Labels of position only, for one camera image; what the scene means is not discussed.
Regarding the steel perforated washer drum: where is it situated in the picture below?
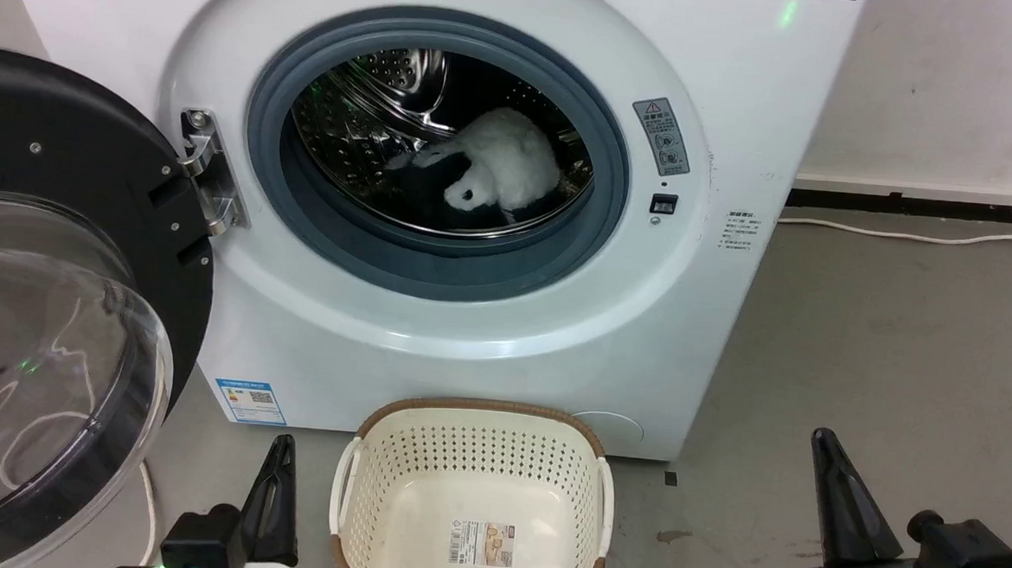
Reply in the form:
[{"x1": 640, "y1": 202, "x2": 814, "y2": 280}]
[{"x1": 286, "y1": 42, "x2": 601, "y2": 242}]

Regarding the grey rubber door gasket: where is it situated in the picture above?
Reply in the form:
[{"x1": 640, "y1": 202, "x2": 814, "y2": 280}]
[{"x1": 238, "y1": 0, "x2": 639, "y2": 311}]

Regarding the chrome door hinge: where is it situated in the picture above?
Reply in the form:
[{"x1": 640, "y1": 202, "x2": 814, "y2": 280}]
[{"x1": 174, "y1": 108, "x2": 256, "y2": 239}]

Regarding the small printed text label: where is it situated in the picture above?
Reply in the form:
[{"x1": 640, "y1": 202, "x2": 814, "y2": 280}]
[{"x1": 717, "y1": 210, "x2": 766, "y2": 253}]

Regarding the white fluffy garment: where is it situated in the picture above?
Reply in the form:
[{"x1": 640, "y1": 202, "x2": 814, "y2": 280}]
[{"x1": 386, "y1": 100, "x2": 567, "y2": 219}]

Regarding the white front-load washing machine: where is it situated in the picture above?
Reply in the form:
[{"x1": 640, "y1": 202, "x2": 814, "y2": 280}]
[{"x1": 0, "y1": 0, "x2": 868, "y2": 471}]

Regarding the grey warning sticker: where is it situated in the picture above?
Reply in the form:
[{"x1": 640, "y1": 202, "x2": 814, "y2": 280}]
[{"x1": 630, "y1": 96, "x2": 694, "y2": 178}]

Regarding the black round glass washer door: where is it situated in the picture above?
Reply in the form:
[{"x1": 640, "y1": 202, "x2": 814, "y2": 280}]
[{"x1": 0, "y1": 46, "x2": 227, "y2": 568}]

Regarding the cream plastic laundry basket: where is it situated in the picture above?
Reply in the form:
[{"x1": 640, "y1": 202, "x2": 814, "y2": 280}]
[{"x1": 327, "y1": 391, "x2": 620, "y2": 568}]

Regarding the blue energy label sticker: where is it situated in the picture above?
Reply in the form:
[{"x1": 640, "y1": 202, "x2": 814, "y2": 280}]
[{"x1": 213, "y1": 378, "x2": 290, "y2": 426}]

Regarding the dark plush laundry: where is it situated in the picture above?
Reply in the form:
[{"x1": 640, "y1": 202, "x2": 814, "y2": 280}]
[{"x1": 386, "y1": 167, "x2": 584, "y2": 242}]

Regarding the paper label in basket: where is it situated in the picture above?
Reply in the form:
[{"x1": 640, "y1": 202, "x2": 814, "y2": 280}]
[{"x1": 448, "y1": 519, "x2": 519, "y2": 568}]

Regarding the round white filter cover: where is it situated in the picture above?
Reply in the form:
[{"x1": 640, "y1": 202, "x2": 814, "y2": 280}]
[{"x1": 568, "y1": 410, "x2": 645, "y2": 455}]

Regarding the short white hose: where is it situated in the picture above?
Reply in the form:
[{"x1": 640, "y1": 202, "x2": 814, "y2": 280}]
[{"x1": 134, "y1": 461, "x2": 160, "y2": 565}]

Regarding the long white floor cable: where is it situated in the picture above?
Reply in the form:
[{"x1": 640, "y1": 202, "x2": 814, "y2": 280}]
[{"x1": 775, "y1": 214, "x2": 1012, "y2": 249}]

